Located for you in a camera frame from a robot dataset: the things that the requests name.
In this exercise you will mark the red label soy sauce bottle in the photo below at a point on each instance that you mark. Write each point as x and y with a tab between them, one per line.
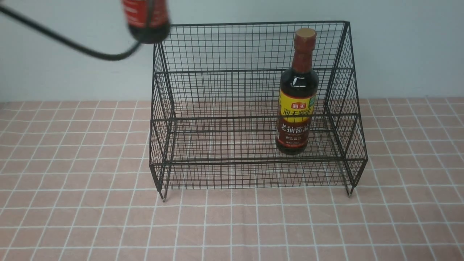
136	12

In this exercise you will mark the brown label soy sauce bottle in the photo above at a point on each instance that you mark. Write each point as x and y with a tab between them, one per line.
297	94

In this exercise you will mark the pink checkered tablecloth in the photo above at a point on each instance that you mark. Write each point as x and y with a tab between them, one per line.
76	186

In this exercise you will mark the black wire mesh shelf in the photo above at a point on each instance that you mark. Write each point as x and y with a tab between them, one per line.
214	114

